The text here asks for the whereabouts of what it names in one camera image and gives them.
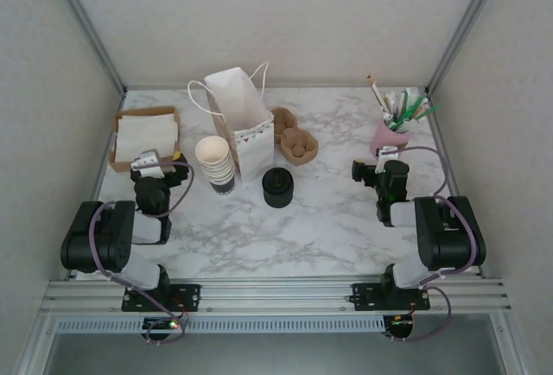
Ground stack of paper cups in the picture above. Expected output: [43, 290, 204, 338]
[198, 156, 237, 198]

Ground white paper bag with handles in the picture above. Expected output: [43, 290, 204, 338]
[188, 61, 277, 184]

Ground single black cup lid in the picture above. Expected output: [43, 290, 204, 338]
[262, 166, 294, 194]

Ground brown cardboard tray box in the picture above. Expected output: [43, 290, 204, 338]
[111, 105, 181, 174]

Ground white paper napkins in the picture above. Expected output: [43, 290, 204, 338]
[115, 111, 180, 164]

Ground pink straw holder cup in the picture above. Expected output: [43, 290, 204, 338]
[369, 118, 412, 163]

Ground white straw with brown tip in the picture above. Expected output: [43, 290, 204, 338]
[366, 73, 390, 118]

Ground small controller circuit board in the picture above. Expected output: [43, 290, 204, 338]
[385, 315, 415, 338]
[142, 316, 181, 334]

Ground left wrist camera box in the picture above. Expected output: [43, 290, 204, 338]
[131, 149, 164, 177]

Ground aluminium side rail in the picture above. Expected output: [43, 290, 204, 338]
[64, 87, 129, 282]
[425, 87, 484, 279]

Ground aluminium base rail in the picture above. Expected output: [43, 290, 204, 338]
[41, 278, 513, 316]

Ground white slotted cable duct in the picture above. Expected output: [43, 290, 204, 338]
[55, 315, 386, 334]

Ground aluminium frame post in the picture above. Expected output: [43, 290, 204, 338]
[425, 0, 513, 95]
[42, 0, 129, 95]

